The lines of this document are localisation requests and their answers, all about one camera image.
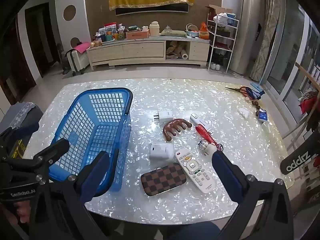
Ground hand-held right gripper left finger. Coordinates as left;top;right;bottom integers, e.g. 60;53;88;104
30;151;118;240

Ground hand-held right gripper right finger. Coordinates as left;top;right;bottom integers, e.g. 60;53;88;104
211;151;295;240

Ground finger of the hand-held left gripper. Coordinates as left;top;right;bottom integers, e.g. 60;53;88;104
0;138;70;179

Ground blue plastic basket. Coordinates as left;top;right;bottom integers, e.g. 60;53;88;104
48;87;133;192

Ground person's left hand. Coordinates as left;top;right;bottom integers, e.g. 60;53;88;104
12;199;32;221

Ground white remote control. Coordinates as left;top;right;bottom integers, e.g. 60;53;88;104
174;148;216;194

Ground white toy figure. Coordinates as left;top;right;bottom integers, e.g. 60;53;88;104
198;140;217;157

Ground grey chair with lace cover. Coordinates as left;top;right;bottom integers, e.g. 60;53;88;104
0;102;43;135

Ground white tube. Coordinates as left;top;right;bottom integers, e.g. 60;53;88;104
190;113;215;134

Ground brown checkered case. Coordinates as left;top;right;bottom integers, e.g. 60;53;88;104
140;162;187;196

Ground person's leg in blue trousers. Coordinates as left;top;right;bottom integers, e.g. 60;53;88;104
160;221;221;240

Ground white charger box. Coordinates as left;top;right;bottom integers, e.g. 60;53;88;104
149;142;175;160

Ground brown wooden massager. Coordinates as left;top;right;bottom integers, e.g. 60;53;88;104
162;118;192;143

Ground black printed strip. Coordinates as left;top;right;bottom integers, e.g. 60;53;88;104
279;145;320;175

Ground white plug adapter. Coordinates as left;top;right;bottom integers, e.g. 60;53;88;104
153;110;173;125

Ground blue cloth bundle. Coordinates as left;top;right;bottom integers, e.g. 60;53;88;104
246;87;265;100

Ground white suitcase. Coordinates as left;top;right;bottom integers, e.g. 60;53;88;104
65;47;90;77

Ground pink cloth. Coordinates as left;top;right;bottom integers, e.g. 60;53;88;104
73;42;91;53

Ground red cloth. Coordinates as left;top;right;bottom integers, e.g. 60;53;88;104
299;92;320;115

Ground dark wooden door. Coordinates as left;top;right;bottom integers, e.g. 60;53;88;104
25;2;59;78

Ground cluster of bottles and boxes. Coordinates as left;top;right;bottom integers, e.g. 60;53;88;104
94;22;127;42

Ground beige television cabinet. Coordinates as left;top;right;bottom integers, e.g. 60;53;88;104
86;36;210;71

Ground pink tissue box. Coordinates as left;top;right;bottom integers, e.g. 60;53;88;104
126;29;150;40

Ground white metal rack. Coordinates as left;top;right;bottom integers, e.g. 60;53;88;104
207;15;240;73

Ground orange bag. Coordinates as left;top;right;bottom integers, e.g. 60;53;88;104
199;22;210;40

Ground silver standing air conditioner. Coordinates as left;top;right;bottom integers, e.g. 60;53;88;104
229;0;263;77

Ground patterned curtain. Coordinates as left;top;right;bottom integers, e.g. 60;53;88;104
250;0;284;82

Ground round woven basket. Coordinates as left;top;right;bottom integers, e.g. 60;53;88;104
186;24;200;38

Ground white thermos jug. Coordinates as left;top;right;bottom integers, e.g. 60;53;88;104
149;21;160;37

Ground cardboard box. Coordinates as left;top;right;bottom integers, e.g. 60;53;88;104
205;4;233;20

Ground black television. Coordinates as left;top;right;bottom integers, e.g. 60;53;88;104
114;1;189;15

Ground red lanyard strap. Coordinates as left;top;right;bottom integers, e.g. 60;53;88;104
195;126;224;152

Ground orange handled scissors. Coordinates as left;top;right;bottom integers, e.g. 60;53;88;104
224;86;250;98

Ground wooden chair frame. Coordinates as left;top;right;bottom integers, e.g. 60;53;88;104
282;61;320;150

